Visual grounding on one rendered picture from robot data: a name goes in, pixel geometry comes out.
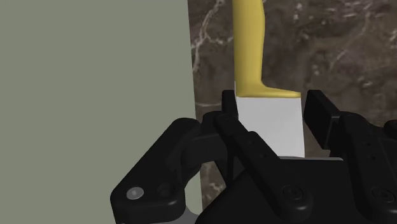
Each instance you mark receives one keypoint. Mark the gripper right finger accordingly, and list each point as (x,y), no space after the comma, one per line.
(356,139)

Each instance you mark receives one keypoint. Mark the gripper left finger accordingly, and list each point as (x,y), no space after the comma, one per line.
(173,161)

